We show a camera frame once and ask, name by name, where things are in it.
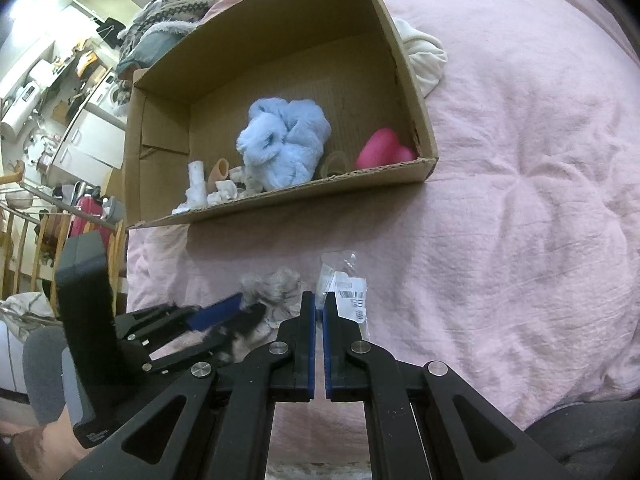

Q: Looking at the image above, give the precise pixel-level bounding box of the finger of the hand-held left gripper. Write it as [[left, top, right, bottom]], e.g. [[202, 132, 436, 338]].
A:
[[127, 302, 268, 376], [115, 294, 245, 341]]

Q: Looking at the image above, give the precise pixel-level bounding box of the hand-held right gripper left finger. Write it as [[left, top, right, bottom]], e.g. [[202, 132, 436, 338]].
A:
[[60, 291, 317, 480]]

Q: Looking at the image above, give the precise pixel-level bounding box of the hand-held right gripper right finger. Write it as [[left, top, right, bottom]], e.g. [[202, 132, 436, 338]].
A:
[[322, 291, 573, 480]]

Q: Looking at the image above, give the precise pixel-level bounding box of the clear plastic bag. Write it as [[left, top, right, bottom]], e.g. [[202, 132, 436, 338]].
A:
[[317, 251, 370, 341]]

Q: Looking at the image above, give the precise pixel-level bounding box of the beige lace cloth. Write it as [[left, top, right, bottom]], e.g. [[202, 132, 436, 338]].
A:
[[239, 266, 303, 328]]

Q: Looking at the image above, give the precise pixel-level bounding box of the white scrunchie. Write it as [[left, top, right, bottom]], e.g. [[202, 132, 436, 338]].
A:
[[207, 167, 263, 204]]

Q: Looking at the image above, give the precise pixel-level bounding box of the white tissue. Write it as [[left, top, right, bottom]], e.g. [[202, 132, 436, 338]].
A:
[[172, 160, 208, 215]]

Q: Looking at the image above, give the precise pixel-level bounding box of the translucent tape roll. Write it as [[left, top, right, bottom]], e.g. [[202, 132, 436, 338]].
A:
[[320, 150, 351, 178]]

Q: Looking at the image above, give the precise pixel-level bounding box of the blue fluffy plush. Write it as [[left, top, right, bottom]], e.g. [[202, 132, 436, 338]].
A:
[[235, 97, 332, 192]]

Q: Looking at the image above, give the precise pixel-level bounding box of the pink plush toy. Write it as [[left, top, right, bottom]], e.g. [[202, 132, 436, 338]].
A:
[[356, 127, 416, 171]]

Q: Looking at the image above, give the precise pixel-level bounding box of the cardboard box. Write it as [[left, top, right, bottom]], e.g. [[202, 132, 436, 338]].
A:
[[122, 0, 440, 231]]

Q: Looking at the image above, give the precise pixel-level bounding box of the person's left hand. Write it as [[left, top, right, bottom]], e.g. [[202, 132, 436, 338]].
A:
[[10, 407, 88, 480]]

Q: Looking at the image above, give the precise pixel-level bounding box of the wooden chair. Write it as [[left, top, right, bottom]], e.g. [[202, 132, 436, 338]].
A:
[[0, 160, 128, 306]]

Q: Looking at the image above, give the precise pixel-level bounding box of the pink suitcase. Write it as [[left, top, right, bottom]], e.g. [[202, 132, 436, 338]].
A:
[[67, 195, 113, 248]]

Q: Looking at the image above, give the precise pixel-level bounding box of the grey bin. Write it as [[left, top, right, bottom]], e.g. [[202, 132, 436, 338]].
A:
[[102, 195, 125, 226]]

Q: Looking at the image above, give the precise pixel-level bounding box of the white kitchen cabinet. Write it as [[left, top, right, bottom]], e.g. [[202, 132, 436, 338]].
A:
[[50, 105, 128, 188]]

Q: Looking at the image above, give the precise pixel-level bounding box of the pink bedspread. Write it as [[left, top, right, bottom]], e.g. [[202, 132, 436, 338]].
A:
[[125, 0, 640, 466]]

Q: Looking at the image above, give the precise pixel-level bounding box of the white washing machine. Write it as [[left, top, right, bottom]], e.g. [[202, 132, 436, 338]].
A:
[[102, 72, 132, 116]]

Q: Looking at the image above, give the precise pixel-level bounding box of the blue fur-trimmed jacket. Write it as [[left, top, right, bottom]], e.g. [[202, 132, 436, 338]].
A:
[[115, 22, 196, 78]]

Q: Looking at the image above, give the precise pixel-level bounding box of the person's grey trouser leg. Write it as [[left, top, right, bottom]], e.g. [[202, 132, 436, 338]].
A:
[[520, 400, 640, 480]]

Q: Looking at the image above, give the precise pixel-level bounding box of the white cloth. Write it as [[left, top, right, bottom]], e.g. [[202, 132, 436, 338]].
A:
[[392, 17, 448, 98]]

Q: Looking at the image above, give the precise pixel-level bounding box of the black hanging garment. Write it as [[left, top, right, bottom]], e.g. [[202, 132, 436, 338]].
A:
[[95, 17, 126, 43]]

